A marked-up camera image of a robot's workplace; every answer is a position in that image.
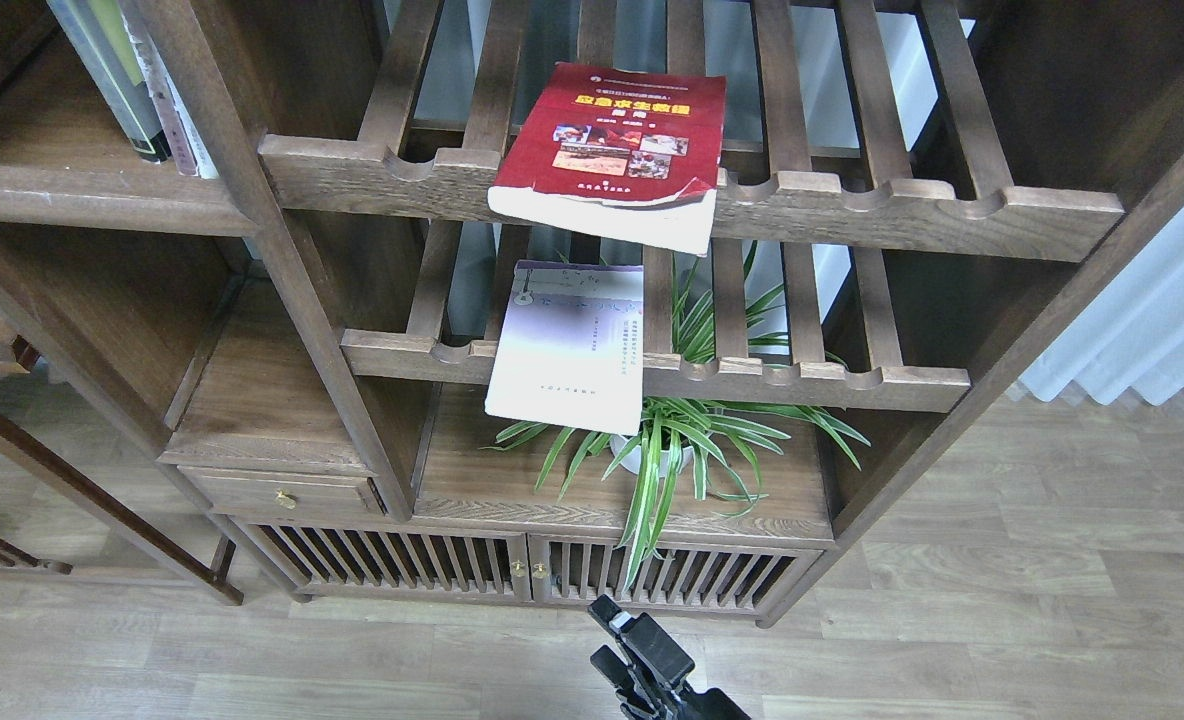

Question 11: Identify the left slatted cabinet door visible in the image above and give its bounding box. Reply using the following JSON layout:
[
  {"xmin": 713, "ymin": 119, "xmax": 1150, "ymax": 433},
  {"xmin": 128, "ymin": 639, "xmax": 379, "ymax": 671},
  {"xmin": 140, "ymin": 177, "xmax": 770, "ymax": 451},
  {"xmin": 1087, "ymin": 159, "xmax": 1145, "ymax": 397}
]
[{"xmin": 244, "ymin": 521, "xmax": 532, "ymax": 603}]

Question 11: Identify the pale purple white book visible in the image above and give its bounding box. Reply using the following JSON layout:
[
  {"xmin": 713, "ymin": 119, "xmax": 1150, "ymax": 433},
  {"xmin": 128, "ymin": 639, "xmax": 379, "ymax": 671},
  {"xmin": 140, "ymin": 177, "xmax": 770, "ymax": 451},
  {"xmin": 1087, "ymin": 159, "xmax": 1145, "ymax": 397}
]
[{"xmin": 484, "ymin": 261, "xmax": 644, "ymax": 436}]

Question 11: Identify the green and black book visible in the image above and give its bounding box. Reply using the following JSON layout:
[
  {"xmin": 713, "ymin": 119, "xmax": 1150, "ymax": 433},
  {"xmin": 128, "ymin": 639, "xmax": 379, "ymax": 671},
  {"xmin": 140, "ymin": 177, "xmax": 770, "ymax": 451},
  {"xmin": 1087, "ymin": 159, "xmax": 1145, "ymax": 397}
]
[{"xmin": 49, "ymin": 0, "xmax": 170, "ymax": 161}]

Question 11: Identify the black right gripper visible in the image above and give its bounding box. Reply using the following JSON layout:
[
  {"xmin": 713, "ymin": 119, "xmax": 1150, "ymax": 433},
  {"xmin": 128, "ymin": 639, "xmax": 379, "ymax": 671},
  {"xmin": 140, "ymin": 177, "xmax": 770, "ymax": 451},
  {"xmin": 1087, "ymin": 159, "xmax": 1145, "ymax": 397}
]
[{"xmin": 588, "ymin": 594, "xmax": 751, "ymax": 720}]

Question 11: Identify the dark wooden bookshelf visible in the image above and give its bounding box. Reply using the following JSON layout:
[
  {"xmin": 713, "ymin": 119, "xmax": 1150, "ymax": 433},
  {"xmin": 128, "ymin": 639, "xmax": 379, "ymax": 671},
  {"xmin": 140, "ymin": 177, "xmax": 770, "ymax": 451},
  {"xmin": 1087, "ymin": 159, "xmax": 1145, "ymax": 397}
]
[{"xmin": 0, "ymin": 1, "xmax": 1184, "ymax": 626}]

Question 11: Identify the white plant pot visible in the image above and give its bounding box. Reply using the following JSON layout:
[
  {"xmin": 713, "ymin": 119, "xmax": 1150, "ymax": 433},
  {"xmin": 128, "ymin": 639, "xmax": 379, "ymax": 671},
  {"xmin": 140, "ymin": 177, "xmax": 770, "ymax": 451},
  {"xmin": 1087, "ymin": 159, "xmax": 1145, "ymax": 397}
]
[{"xmin": 612, "ymin": 432, "xmax": 697, "ymax": 477}]

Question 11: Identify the red paperback book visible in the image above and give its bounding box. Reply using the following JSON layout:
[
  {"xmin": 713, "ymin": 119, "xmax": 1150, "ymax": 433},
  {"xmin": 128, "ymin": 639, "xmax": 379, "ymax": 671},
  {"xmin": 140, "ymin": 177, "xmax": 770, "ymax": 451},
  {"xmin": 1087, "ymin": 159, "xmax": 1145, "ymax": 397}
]
[{"xmin": 487, "ymin": 62, "xmax": 726, "ymax": 256}]

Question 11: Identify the wooden drawer with brass knob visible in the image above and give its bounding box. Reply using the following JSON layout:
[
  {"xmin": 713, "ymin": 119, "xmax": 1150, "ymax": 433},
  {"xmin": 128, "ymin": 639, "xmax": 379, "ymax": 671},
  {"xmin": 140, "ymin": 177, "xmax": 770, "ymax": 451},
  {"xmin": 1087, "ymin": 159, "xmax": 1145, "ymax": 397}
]
[{"xmin": 179, "ymin": 467, "xmax": 382, "ymax": 518}]

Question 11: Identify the right slatted cabinet door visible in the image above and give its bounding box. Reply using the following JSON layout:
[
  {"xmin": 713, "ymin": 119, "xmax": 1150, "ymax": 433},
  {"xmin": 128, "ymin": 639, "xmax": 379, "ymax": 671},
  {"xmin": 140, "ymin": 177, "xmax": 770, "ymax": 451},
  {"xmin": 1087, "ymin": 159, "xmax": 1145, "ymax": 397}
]
[{"xmin": 527, "ymin": 534, "xmax": 821, "ymax": 616}]

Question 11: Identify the slatted cabinet door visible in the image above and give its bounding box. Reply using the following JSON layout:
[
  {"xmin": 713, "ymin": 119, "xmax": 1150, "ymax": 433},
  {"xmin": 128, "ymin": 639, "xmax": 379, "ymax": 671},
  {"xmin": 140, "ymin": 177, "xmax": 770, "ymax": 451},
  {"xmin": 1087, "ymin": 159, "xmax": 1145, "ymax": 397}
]
[
  {"xmin": 527, "ymin": 534, "xmax": 821, "ymax": 616},
  {"xmin": 244, "ymin": 521, "xmax": 532, "ymax": 603}
]

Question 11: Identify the green spider plant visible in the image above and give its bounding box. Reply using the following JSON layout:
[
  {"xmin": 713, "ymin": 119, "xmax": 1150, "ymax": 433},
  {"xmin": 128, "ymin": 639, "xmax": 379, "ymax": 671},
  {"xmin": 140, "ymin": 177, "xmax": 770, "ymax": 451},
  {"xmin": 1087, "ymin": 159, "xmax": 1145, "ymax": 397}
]
[{"xmin": 482, "ymin": 259, "xmax": 871, "ymax": 576}]

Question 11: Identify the white pleated curtain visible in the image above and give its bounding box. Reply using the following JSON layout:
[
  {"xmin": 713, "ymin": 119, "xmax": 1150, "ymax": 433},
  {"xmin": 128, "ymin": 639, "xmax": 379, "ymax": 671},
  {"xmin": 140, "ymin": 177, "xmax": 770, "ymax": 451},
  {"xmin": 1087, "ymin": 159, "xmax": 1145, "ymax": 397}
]
[{"xmin": 1016, "ymin": 206, "xmax": 1184, "ymax": 405}]

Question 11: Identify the white book spine upright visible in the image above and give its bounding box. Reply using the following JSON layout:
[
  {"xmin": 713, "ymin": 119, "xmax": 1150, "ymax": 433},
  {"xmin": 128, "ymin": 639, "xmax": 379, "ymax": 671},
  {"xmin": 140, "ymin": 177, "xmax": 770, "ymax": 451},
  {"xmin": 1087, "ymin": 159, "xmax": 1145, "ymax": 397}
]
[{"xmin": 118, "ymin": 1, "xmax": 220, "ymax": 179}]

